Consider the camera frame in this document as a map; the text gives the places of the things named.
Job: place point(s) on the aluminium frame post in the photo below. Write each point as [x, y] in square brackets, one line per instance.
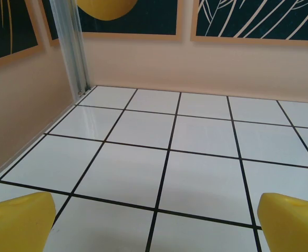
[70, 47]

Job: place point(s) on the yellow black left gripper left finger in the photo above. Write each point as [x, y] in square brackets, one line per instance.
[17, 223]

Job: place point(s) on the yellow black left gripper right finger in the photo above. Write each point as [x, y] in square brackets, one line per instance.
[293, 225]

